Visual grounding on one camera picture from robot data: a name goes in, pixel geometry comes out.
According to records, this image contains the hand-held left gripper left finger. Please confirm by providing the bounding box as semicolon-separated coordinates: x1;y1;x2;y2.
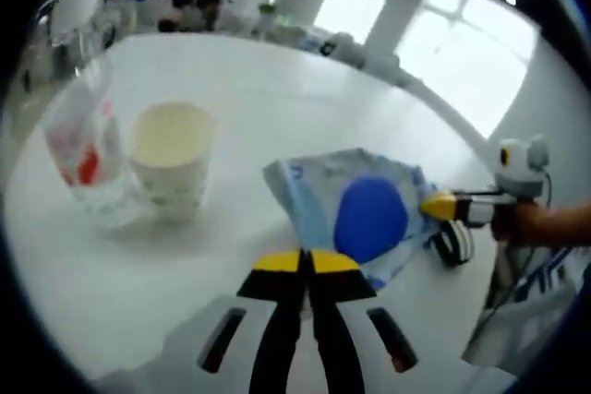
151;249;306;394

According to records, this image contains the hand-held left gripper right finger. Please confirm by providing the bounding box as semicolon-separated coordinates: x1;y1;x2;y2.
308;249;467;394

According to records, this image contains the black cable coil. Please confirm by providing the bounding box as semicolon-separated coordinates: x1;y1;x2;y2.
431;218;476;267

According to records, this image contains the wet wipes pack blue lid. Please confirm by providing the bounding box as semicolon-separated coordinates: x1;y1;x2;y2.
262;147;438;292

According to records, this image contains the patterned paper cup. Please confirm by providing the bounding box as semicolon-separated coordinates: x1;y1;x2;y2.
127;101;217;224

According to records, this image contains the clear plastic bottle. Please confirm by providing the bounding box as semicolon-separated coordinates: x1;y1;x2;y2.
43;54;139;229

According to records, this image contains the person's right hand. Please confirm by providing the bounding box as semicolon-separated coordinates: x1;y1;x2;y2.
489;202;549;247

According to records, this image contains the white blue printed cloth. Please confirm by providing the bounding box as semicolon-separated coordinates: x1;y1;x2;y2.
461;245;587;372

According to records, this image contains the bright office window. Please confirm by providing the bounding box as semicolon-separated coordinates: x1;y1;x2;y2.
318;0;539;137

